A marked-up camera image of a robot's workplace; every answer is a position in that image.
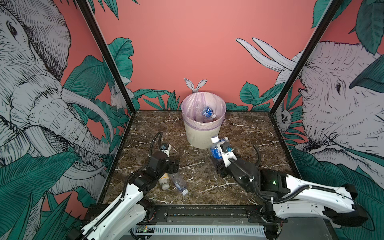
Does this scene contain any clear crushed bottle blue cap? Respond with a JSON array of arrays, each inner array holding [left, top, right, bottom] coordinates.
[[171, 173, 189, 196]]

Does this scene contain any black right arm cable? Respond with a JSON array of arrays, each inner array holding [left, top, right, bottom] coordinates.
[[252, 144, 262, 167]]

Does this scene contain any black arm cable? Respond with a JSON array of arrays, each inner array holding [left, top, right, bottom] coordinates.
[[149, 131, 164, 157], [252, 144, 262, 167]]

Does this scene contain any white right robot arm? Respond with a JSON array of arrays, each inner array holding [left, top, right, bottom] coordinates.
[[211, 158, 369, 227]]

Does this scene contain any blue label white cap bottle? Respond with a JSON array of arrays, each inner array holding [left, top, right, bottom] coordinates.
[[196, 105, 217, 119]]

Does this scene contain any black frame post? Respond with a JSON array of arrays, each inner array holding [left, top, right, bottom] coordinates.
[[74, 0, 137, 115], [269, 0, 343, 115]]

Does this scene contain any black frame post right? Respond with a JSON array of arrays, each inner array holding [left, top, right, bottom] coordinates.
[[269, 0, 343, 115]]

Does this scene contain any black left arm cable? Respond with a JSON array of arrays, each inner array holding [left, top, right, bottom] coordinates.
[[149, 131, 164, 157]]

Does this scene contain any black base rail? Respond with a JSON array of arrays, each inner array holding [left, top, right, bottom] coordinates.
[[91, 205, 287, 235]]

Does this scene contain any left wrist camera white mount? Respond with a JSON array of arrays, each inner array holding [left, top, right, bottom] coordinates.
[[161, 143, 171, 157]]

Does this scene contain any black frame post left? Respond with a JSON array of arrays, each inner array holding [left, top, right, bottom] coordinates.
[[74, 0, 137, 115]]

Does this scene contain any purple plastic bin liner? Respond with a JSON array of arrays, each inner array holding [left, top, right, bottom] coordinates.
[[181, 78, 227, 131]]

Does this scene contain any white ribbed trash bin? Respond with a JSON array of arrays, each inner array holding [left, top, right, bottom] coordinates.
[[184, 123, 221, 149]]

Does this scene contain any beige label pill bottle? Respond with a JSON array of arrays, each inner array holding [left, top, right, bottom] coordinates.
[[159, 173, 170, 190]]

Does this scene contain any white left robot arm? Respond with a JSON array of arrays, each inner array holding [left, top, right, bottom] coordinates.
[[66, 149, 179, 240]]

